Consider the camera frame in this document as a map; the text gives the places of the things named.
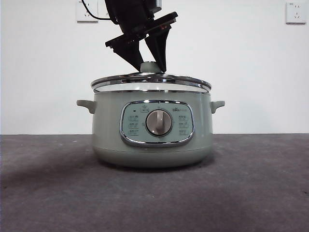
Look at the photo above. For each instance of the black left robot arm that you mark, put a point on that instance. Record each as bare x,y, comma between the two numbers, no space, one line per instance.
128,14

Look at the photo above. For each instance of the pale green electric cooking pot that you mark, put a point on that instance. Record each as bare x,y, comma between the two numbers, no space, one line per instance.
108,125

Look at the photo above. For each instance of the white wall socket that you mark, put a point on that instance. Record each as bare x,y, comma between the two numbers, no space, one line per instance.
296,13
80,18

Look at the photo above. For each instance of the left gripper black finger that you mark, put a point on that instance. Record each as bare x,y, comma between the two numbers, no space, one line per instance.
132,53
160,46

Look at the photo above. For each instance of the glass lid with green knob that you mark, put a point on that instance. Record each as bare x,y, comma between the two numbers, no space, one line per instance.
148,67

